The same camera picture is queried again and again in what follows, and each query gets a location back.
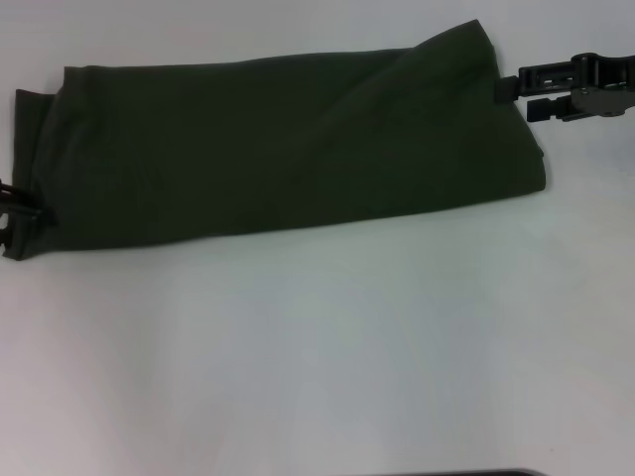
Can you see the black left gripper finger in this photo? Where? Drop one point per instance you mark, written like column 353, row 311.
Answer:
column 17, row 194
column 22, row 220

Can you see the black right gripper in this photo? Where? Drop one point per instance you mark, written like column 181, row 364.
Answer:
column 607, row 86

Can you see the dark green FREE t-shirt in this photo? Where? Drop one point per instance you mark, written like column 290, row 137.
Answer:
column 273, row 149

